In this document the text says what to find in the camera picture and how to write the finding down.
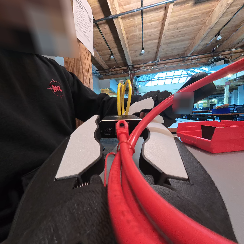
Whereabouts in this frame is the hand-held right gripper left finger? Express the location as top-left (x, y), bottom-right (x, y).
top-left (55, 114), bottom-right (105, 181)

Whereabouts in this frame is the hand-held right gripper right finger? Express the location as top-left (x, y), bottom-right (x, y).
top-left (139, 122), bottom-right (189, 184)

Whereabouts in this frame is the yellow ethernet cable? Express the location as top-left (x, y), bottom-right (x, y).
top-left (117, 80), bottom-right (132, 116)

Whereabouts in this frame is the black ethernet switch box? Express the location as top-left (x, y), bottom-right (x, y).
top-left (99, 115), bottom-right (148, 138)

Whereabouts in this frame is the red ethernet cable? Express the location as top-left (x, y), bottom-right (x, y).
top-left (104, 57), bottom-right (244, 244)

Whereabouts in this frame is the person's left forearm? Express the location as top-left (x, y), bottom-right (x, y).
top-left (84, 90), bottom-right (143, 122)

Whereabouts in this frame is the ceiling projector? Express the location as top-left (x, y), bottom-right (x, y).
top-left (208, 57), bottom-right (230, 72)

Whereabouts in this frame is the red plastic bin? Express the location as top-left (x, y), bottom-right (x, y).
top-left (176, 120), bottom-right (244, 154)

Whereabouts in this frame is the person in black sweatshirt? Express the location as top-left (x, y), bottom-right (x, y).
top-left (0, 50), bottom-right (99, 244)

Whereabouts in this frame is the white paper sheet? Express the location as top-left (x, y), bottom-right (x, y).
top-left (73, 0), bottom-right (94, 56)

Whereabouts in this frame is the wooden post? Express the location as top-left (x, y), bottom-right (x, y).
top-left (64, 38), bottom-right (94, 128)

